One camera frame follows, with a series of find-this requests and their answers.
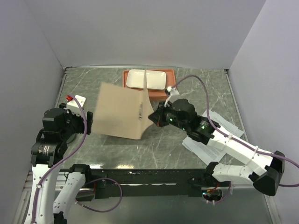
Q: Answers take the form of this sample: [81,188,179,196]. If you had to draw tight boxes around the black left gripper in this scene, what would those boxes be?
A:
[60,103,93,139]

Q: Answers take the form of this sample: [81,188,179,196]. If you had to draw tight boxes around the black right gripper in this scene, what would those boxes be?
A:
[149,100,189,132]

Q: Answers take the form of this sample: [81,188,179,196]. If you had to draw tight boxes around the tan paper folder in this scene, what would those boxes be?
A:
[92,82,153,140]

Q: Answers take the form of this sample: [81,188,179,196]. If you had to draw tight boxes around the white printed paper sheets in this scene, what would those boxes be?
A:
[182,109,245,164]

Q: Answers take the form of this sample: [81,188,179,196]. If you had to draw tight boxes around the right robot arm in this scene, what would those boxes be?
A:
[148,99,285,196]

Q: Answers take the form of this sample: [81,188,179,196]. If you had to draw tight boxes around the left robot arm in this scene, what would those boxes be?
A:
[25,98,93,224]

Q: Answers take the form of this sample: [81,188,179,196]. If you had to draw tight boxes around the terracotta rectangular tray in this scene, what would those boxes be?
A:
[122,68,176,101]

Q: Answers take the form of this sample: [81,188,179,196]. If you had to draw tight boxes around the white rectangular plate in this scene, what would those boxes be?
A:
[126,69,166,90]

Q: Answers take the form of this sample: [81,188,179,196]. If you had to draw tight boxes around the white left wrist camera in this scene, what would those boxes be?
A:
[65,95,86,116]

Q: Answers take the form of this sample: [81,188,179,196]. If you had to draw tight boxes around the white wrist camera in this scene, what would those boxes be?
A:
[164,86,180,107]
[65,95,86,116]

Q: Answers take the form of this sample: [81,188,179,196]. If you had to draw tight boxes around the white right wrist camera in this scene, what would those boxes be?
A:
[164,86,180,107]

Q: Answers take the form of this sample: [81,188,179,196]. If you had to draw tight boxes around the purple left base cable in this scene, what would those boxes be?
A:
[74,177,123,213]

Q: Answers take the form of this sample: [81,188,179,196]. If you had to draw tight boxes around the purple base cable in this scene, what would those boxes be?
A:
[74,177,123,213]
[205,182,234,206]

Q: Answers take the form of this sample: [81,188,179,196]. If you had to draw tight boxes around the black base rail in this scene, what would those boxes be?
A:
[84,169,229,199]

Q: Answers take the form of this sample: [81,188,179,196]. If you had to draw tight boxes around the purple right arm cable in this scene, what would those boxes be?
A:
[172,75,299,187]

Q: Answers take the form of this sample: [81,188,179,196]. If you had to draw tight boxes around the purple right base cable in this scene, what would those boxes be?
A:
[205,182,234,206]

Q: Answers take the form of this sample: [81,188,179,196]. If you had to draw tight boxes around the aluminium frame rail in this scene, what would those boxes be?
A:
[224,69,282,224]

